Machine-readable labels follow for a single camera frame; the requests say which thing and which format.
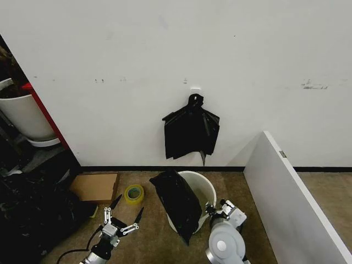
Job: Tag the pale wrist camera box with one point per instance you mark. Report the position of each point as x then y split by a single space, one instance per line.
110 230

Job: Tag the pile of black bags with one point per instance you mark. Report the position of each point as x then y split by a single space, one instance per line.
35 214

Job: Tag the black baseboard strip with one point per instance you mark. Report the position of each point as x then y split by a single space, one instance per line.
123 168

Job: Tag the yellow-green tape roll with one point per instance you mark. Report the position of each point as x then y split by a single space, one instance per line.
134 198

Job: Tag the white cabinet panel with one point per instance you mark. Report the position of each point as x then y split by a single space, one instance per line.
291 209

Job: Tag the small metal hinge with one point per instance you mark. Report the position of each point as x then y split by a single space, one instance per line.
282 154

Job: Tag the flat brown cardboard box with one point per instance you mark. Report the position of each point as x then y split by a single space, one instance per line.
93 187

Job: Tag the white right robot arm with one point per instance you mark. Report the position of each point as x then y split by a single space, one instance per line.
225 242

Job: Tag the large white plant pot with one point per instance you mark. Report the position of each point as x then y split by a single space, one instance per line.
26 115

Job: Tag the white round trash bin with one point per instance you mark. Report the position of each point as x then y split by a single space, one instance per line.
204 189

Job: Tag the white pot saucer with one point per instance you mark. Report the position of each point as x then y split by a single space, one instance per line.
44 142

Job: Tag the dark potted plant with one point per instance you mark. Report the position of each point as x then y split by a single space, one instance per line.
8 71

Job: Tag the black garbage bag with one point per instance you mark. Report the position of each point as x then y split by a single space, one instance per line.
178 203

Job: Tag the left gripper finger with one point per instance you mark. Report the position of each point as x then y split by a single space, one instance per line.
138 218
107 215

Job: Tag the white wall hook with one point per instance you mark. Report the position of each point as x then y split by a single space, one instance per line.
195 89

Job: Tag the hanging black garbage bags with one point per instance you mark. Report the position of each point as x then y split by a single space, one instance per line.
189 134

